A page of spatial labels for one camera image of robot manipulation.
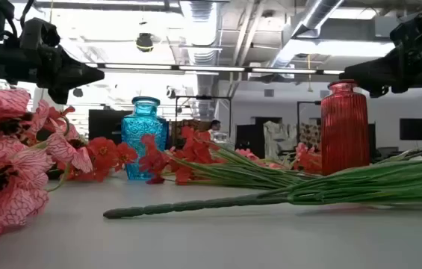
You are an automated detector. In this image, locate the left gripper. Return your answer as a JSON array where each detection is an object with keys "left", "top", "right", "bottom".
[{"left": 12, "top": 40, "right": 105, "bottom": 105}]

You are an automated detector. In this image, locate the red artificial flower bunch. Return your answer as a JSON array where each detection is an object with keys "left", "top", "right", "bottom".
[
  {"left": 138, "top": 126, "right": 326, "bottom": 190},
  {"left": 55, "top": 106, "right": 139, "bottom": 183}
]

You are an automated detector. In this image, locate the pink artificial flower bunch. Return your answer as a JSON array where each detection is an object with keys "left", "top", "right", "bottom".
[
  {"left": 0, "top": 88, "right": 96, "bottom": 242},
  {"left": 235, "top": 142, "right": 323, "bottom": 176}
]

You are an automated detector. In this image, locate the small clear glass vase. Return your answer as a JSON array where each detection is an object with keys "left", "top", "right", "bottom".
[{"left": 210, "top": 130, "right": 234, "bottom": 150}]

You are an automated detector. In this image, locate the green artificial stem foreground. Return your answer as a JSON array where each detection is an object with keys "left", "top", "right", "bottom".
[{"left": 102, "top": 151, "right": 422, "bottom": 220}]

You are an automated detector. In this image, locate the red ribbed glass vase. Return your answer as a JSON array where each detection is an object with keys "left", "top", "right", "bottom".
[{"left": 320, "top": 78, "right": 370, "bottom": 176}]

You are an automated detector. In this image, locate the blue patterned glass vase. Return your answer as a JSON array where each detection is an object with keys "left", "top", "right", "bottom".
[{"left": 120, "top": 96, "right": 170, "bottom": 182}]

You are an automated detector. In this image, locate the black cabinet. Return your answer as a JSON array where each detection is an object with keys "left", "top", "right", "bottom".
[{"left": 88, "top": 109, "right": 125, "bottom": 145}]

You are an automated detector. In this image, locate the black monitor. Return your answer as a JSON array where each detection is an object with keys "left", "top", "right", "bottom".
[{"left": 399, "top": 117, "right": 422, "bottom": 141}]

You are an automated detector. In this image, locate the brown patterned fabric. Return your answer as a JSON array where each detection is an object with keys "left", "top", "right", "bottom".
[{"left": 299, "top": 122, "right": 323, "bottom": 150}]

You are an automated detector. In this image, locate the white draped fabric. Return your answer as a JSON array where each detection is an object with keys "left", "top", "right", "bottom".
[{"left": 262, "top": 120, "right": 298, "bottom": 161}]

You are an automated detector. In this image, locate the ceiling light bar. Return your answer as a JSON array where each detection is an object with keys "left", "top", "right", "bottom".
[{"left": 83, "top": 62, "right": 346, "bottom": 75}]

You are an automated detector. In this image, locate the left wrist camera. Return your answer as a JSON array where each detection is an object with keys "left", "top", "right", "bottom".
[{"left": 19, "top": 17, "right": 61, "bottom": 50}]

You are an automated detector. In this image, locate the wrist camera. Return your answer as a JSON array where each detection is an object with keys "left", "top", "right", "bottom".
[
  {"left": 389, "top": 11, "right": 422, "bottom": 43},
  {"left": 19, "top": 17, "right": 61, "bottom": 50}
]

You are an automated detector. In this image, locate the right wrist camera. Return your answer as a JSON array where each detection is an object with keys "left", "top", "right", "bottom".
[{"left": 389, "top": 11, "right": 422, "bottom": 43}]

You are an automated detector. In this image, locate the black dome ceiling camera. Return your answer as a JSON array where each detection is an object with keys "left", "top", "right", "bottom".
[{"left": 135, "top": 32, "right": 155, "bottom": 53}]

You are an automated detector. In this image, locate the black metal stand frame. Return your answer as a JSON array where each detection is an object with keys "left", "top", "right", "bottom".
[{"left": 175, "top": 95, "right": 233, "bottom": 149}]

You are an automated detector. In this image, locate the corrugated silver air duct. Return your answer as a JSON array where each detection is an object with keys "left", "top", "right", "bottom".
[{"left": 189, "top": 0, "right": 215, "bottom": 120}]

